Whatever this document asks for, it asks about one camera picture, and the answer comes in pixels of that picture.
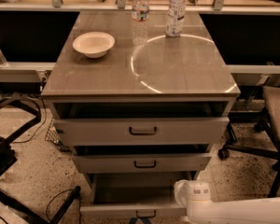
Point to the grey drawer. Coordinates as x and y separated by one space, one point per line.
128 132
103 164
135 195

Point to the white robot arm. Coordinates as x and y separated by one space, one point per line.
195 197

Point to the grey three-drawer cabinet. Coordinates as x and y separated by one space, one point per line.
164 77

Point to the white paper bowl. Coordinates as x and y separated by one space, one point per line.
94 44

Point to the left clear water bottle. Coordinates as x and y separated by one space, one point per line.
140 10

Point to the clear water bottle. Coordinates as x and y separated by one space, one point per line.
140 10
175 17

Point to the right clear water bottle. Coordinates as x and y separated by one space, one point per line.
175 17

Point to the black office chair right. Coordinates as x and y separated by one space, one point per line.
270 123

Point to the black chair left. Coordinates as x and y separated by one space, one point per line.
7 159

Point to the wire mesh basket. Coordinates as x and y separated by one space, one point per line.
53 138

